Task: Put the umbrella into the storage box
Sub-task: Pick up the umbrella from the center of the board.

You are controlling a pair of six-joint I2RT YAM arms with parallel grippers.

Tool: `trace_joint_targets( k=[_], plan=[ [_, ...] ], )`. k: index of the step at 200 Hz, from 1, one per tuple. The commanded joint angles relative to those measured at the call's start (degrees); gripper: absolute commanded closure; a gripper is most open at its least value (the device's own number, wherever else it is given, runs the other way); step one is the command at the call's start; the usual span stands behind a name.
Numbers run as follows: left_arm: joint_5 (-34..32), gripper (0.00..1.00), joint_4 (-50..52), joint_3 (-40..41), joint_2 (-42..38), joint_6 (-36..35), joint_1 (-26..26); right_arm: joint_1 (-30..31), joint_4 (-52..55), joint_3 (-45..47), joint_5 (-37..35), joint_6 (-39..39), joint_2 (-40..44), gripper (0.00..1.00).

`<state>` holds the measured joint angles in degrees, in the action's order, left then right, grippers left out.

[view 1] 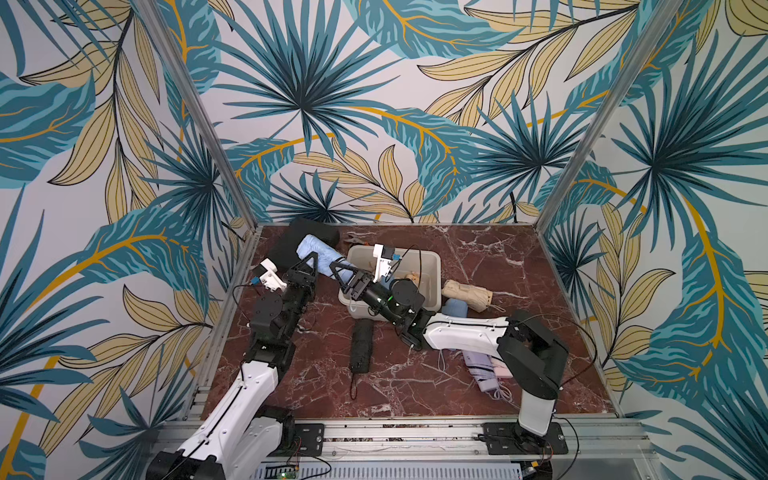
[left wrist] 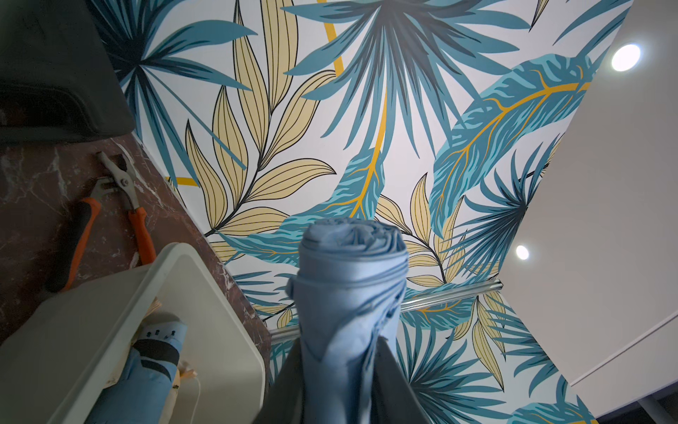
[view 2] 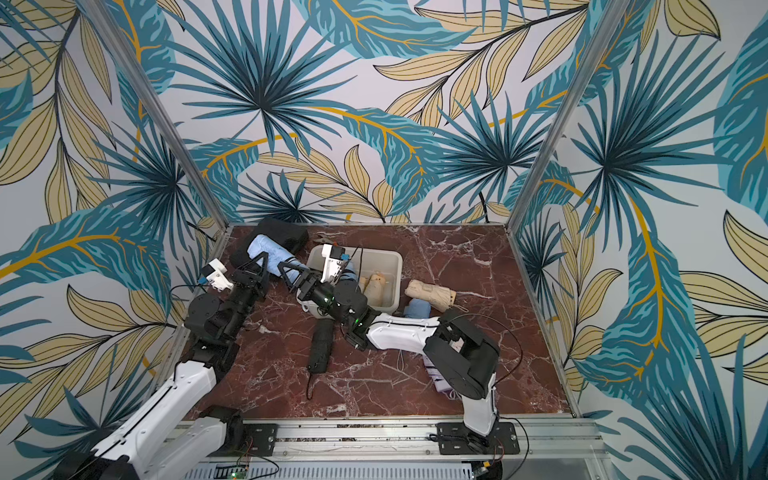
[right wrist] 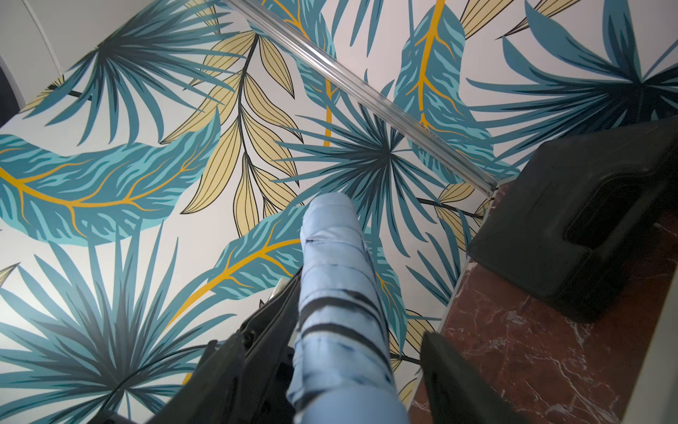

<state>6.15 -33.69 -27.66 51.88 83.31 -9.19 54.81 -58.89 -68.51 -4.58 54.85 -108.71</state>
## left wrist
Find orange handled pliers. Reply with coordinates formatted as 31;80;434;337
44;151;156;293

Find white plastic storage box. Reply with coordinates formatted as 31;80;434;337
1;243;266;423

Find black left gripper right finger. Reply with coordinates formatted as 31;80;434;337
371;338;428;424

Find right aluminium corner post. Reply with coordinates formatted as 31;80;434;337
269;278;503;345

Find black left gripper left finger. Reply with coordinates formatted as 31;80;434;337
254;339;304;424

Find light blue umbrella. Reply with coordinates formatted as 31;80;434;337
287;218;409;423

